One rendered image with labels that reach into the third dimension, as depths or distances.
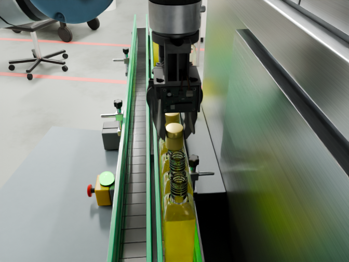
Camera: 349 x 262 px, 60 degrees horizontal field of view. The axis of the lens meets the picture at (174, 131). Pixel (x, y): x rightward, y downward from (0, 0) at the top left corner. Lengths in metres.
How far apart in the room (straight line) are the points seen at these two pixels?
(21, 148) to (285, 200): 2.39
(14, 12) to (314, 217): 0.34
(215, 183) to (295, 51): 0.56
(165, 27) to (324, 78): 0.22
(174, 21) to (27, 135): 2.43
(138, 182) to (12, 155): 1.83
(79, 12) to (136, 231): 0.58
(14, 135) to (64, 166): 1.68
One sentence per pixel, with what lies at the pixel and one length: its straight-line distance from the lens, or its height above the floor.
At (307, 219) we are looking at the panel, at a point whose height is 1.23.
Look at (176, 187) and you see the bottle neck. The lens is 0.50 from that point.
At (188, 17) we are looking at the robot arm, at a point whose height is 1.38.
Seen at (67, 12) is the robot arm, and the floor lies 1.43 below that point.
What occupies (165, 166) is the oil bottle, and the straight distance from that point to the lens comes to 0.61.
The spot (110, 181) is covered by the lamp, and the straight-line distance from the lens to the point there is 0.94.
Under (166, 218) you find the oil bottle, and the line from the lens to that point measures 0.54.
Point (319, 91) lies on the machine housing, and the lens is 0.33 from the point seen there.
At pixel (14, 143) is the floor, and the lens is 2.73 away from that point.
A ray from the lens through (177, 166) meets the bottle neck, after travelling 0.54.
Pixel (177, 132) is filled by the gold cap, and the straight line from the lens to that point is 0.56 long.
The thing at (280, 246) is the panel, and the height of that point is 1.14.
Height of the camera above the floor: 1.49
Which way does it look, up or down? 36 degrees down
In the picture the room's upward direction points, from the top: straight up
